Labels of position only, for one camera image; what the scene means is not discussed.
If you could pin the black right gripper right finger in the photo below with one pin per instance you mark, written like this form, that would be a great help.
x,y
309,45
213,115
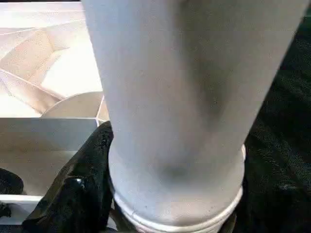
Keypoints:
x,y
277,208

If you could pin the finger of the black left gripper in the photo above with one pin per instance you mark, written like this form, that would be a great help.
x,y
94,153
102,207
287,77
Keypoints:
x,y
9,182

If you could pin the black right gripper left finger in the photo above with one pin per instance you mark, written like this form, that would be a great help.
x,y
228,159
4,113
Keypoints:
x,y
77,194

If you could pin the white plastic table leg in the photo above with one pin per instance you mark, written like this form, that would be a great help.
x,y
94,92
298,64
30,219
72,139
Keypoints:
x,y
184,97

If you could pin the black plastic mat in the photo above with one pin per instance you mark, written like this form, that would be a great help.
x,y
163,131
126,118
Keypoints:
x,y
286,107

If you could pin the white plastic table top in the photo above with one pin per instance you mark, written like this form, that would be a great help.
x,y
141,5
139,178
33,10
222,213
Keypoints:
x,y
39,73

